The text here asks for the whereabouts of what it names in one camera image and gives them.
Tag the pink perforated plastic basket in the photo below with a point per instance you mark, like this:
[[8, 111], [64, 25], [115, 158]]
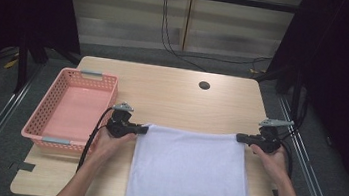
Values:
[[73, 112]]

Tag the long black tape strip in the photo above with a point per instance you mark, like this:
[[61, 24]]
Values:
[[24, 167]]

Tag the yellow object on floor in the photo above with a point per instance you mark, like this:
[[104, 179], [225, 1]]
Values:
[[11, 63]]

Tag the person's left hand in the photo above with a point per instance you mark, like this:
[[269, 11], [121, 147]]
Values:
[[109, 147]]

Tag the person's right hand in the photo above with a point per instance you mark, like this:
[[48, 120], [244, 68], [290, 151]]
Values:
[[271, 165]]

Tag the black metal stand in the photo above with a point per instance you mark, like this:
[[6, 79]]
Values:
[[22, 65]]

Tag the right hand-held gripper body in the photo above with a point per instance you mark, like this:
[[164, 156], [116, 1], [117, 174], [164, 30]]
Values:
[[268, 141]]

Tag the white patterned towel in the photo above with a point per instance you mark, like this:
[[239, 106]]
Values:
[[186, 173]]

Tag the small black tape piece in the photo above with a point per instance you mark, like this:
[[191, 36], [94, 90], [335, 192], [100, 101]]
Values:
[[275, 193]]

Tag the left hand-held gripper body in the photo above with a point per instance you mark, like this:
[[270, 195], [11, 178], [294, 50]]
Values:
[[119, 124]]

